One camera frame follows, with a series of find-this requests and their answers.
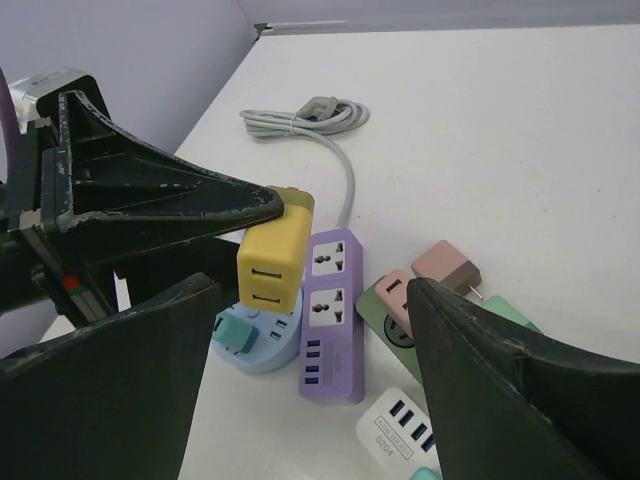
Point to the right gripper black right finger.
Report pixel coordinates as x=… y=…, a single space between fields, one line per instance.
x=507 y=402

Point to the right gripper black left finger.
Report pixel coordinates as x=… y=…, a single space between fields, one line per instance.
x=113 y=400

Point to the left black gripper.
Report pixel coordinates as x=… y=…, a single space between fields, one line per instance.
x=79 y=197

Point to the green plug adapter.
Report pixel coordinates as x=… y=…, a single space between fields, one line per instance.
x=498 y=305

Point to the teal plug adapter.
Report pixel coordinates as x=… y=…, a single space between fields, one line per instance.
x=234 y=333
x=425 y=473

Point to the pink plug adapter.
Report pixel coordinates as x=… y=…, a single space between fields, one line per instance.
x=392 y=291
x=444 y=263

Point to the yellow plug adapter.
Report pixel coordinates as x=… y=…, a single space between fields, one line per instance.
x=272 y=256

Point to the white power strip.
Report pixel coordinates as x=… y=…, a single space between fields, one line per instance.
x=398 y=434

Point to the green power strip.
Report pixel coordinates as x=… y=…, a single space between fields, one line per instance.
x=373 y=312

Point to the round blue power strip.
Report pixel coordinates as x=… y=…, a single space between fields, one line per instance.
x=277 y=344

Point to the purple power strip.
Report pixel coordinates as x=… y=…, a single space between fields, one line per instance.
x=332 y=332

